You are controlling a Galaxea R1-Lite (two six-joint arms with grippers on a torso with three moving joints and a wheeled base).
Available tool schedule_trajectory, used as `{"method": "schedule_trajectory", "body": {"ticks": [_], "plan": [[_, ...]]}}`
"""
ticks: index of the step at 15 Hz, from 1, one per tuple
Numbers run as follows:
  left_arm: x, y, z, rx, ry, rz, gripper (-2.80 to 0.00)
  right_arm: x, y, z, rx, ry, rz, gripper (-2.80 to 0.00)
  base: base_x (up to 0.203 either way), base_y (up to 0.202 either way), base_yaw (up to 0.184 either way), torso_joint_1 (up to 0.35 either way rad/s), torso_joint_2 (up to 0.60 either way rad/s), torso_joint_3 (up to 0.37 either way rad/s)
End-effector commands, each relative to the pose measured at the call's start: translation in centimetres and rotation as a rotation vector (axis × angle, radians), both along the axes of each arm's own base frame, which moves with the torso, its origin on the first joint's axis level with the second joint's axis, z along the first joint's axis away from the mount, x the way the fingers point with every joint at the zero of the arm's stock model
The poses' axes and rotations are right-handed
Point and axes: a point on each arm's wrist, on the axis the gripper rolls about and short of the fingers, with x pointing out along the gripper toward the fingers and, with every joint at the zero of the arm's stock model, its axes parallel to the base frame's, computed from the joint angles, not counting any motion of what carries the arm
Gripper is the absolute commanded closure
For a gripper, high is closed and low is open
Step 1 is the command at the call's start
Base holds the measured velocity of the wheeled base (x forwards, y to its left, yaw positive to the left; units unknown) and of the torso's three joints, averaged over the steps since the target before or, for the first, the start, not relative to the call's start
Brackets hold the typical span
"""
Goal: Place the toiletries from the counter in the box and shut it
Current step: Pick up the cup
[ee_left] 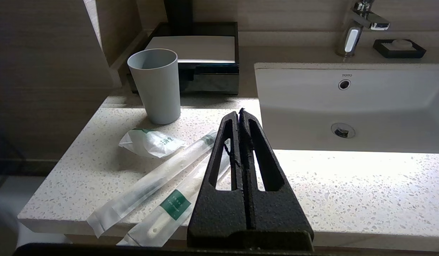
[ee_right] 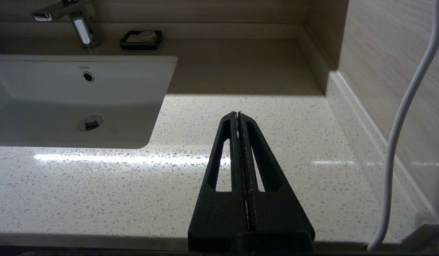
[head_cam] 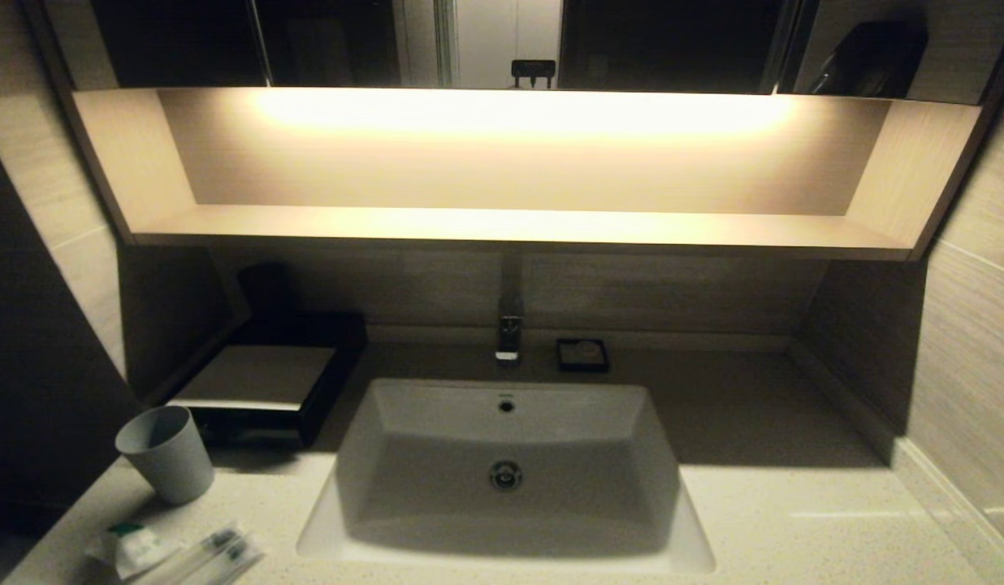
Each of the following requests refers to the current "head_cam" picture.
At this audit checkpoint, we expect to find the grey plastic cup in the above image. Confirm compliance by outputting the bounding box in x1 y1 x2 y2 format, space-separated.
115 405 216 506

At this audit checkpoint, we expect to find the black storage box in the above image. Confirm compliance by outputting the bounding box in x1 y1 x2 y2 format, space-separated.
162 311 369 449

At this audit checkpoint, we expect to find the grey metal plate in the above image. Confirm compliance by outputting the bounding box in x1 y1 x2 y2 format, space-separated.
167 344 337 412

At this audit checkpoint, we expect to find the chrome faucet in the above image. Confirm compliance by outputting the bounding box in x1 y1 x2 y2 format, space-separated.
494 252 526 365

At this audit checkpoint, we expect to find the lit wooden shelf niche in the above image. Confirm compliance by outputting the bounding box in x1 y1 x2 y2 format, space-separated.
67 85 986 262

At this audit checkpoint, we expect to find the black soap dish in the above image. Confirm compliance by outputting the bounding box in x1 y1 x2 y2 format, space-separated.
556 337 610 374

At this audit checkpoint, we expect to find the white ceramic sink basin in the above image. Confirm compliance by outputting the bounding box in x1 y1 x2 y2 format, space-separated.
296 376 716 574

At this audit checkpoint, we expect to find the small black device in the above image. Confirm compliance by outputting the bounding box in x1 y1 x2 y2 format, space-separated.
511 59 556 89

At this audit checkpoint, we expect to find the black cup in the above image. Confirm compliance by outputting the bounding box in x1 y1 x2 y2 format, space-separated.
236 262 296 322

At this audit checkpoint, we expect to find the mirror cabinet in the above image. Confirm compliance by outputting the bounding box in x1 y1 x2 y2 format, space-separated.
31 0 1004 105

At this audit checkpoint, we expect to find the white sachet green cap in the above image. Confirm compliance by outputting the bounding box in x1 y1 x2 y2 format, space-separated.
86 522 180 583

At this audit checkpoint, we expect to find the black wall hair dryer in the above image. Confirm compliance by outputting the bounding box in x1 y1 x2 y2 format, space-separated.
811 20 930 98

